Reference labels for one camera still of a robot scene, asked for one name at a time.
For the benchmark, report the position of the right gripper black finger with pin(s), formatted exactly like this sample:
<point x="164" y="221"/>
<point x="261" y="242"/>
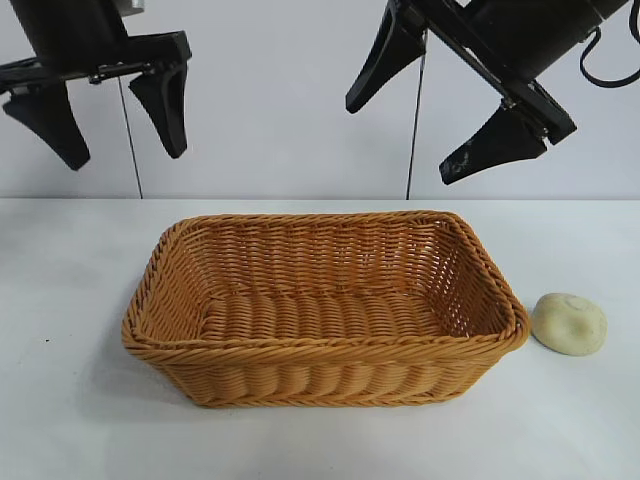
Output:
<point x="395" y="45"/>
<point x="500" y="145"/>

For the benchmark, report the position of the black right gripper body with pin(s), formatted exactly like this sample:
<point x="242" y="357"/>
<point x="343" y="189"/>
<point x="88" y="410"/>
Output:
<point x="530" y="35"/>

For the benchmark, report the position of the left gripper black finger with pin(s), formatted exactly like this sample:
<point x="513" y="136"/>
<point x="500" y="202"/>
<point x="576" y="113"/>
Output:
<point x="52" y="125"/>
<point x="165" y="110"/>

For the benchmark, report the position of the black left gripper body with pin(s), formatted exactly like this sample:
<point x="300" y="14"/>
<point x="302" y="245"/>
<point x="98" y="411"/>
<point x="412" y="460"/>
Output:
<point x="75" y="35"/>

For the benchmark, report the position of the pale yellow egg yolk pastry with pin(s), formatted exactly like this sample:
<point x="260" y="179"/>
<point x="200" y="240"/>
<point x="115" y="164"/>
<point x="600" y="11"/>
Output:
<point x="567" y="327"/>

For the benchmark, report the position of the brown woven wicker basket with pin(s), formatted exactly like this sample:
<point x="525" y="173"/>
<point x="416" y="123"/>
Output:
<point x="325" y="370"/>

